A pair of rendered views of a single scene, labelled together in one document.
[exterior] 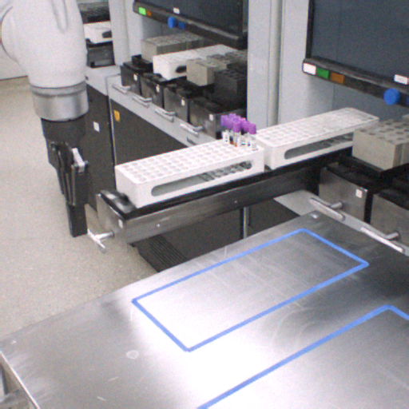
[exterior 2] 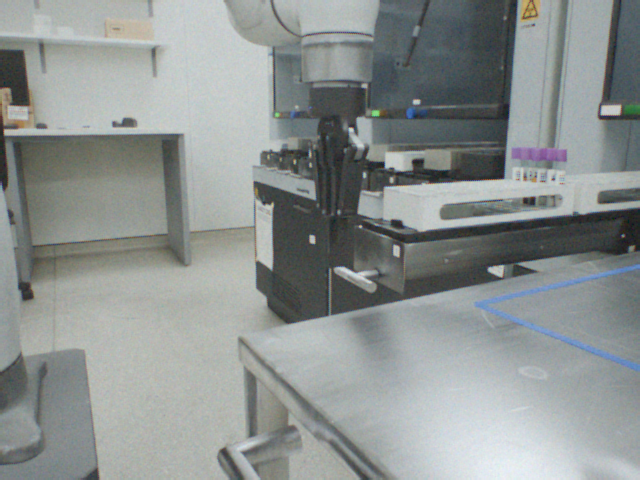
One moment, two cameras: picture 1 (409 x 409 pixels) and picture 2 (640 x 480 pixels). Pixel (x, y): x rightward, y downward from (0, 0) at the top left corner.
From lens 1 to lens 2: 0.57 m
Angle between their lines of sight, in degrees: 15
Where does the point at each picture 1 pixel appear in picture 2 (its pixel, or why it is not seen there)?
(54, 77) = (340, 16)
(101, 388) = (503, 424)
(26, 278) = (229, 390)
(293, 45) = (579, 96)
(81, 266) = not seen: hidden behind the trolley
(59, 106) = (340, 59)
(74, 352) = (404, 361)
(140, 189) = (426, 205)
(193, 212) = (490, 251)
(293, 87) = (577, 144)
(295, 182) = (610, 236)
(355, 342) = not seen: outside the picture
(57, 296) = not seen: hidden behind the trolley
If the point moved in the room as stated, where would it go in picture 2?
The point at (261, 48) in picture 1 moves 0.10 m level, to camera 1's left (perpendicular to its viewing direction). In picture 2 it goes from (529, 111) to (482, 111)
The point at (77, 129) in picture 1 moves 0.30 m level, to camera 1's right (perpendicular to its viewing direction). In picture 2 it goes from (357, 101) to (612, 100)
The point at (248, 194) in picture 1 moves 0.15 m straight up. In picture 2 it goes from (556, 239) to (566, 139)
